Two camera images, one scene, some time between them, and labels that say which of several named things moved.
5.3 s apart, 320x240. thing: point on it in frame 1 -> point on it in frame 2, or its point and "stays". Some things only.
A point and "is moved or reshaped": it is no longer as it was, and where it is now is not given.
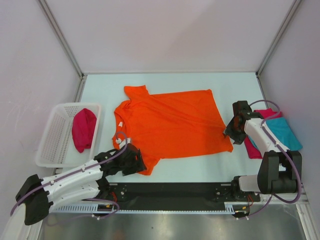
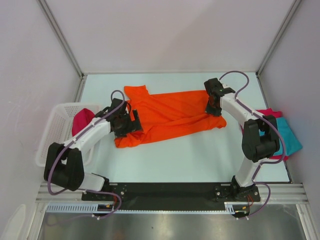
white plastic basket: x=56 y=147 stays
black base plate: x=174 y=196 stays
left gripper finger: x=137 y=167 -> x=123 y=133
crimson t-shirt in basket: x=83 y=124 stays
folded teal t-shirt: x=280 y=130 stays
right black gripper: x=238 y=139 -> x=209 y=110
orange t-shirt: x=172 y=124 is moved or reshaped
